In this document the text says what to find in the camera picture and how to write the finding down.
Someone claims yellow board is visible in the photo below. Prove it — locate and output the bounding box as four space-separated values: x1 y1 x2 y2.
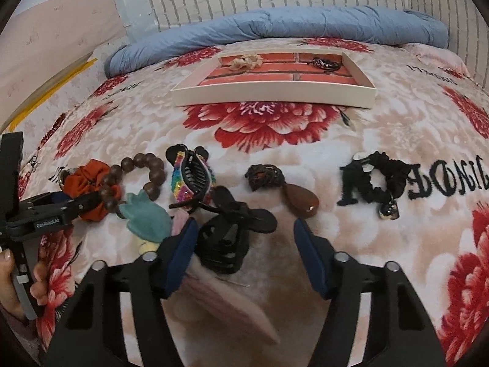
0 58 98 132

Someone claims white tray with brick lining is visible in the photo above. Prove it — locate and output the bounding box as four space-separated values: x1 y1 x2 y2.
170 48 377 109

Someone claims dark braided keychain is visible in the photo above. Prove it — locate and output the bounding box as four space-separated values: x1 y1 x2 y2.
310 57 340 73

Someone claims beige flower hair tie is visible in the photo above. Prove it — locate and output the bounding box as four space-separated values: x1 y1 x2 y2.
229 54 264 71

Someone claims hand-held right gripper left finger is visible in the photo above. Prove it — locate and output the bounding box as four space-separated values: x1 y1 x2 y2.
46 217 199 367

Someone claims brown teardrop pendant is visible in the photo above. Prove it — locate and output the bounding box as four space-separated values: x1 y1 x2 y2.
244 164 319 218

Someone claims clear plastic container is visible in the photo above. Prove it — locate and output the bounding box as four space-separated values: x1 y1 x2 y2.
109 0 157 43

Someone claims black scrunchie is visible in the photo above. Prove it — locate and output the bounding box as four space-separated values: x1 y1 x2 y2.
353 151 411 220

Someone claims orange scrunchie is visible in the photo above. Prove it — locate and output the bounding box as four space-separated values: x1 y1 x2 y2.
61 160 123 222

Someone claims blue duvet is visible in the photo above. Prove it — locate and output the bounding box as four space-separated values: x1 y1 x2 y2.
105 6 449 79

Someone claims rainbow flower hair clip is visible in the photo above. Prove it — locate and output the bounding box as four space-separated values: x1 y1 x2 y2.
166 143 216 213

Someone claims person's left hand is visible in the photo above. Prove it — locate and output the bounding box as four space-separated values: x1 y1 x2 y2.
0 248 48 322

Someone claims black claw hair clip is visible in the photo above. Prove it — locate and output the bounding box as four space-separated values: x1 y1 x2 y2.
197 185 278 274

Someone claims pink pillow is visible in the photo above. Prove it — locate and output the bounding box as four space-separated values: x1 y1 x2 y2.
401 42 469 81

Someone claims floral bed blanket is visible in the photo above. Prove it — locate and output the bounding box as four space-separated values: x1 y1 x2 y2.
0 38 489 367

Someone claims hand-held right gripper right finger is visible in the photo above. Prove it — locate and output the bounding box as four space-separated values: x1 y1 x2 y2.
293 217 447 367

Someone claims pineapple plush charm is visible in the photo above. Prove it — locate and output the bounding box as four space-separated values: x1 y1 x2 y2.
118 192 173 255

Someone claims wooden bead bracelet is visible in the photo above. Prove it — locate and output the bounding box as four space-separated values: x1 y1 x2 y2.
100 153 167 203

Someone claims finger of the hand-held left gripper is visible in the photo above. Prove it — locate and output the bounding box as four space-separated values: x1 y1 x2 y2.
19 190 105 224

